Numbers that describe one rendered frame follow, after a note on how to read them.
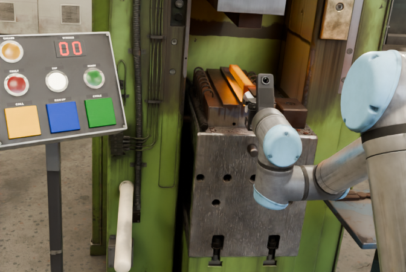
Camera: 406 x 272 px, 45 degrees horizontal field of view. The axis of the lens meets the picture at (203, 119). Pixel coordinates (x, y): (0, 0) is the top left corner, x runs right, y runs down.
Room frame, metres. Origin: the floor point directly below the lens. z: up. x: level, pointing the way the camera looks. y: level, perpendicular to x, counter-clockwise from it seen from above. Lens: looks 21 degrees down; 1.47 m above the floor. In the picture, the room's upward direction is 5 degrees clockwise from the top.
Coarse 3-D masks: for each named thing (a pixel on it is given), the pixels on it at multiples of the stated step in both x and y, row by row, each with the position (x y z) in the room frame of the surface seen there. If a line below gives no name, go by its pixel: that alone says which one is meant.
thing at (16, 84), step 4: (12, 76) 1.16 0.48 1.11; (16, 76) 1.16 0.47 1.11; (8, 80) 1.15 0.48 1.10; (12, 80) 1.15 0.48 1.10; (16, 80) 1.16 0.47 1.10; (20, 80) 1.16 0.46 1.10; (24, 80) 1.17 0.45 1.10; (8, 84) 1.14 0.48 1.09; (12, 84) 1.15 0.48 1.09; (16, 84) 1.15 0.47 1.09; (20, 84) 1.16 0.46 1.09; (24, 84) 1.16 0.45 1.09; (8, 88) 1.14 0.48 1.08; (12, 88) 1.14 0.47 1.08; (16, 88) 1.15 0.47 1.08; (20, 88) 1.15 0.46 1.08; (24, 88) 1.16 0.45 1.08; (16, 92) 1.14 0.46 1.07
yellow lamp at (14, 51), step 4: (8, 44) 1.19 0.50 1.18; (12, 44) 1.20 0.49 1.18; (4, 48) 1.18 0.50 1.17; (8, 48) 1.19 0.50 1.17; (12, 48) 1.19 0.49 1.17; (16, 48) 1.20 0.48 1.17; (4, 52) 1.18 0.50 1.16; (8, 52) 1.18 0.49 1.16; (12, 52) 1.19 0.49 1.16; (16, 52) 1.19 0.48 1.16; (20, 52) 1.20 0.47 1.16; (4, 56) 1.17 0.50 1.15; (8, 56) 1.18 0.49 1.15; (12, 56) 1.18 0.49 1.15; (16, 56) 1.19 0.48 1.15
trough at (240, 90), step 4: (224, 68) 1.84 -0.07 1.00; (228, 68) 1.84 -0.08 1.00; (228, 72) 1.84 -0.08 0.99; (228, 76) 1.78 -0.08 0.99; (232, 76) 1.78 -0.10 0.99; (232, 80) 1.72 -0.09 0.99; (236, 84) 1.68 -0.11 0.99; (236, 88) 1.63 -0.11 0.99; (240, 88) 1.63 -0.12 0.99; (240, 92) 1.58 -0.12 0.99; (240, 96) 1.54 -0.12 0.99
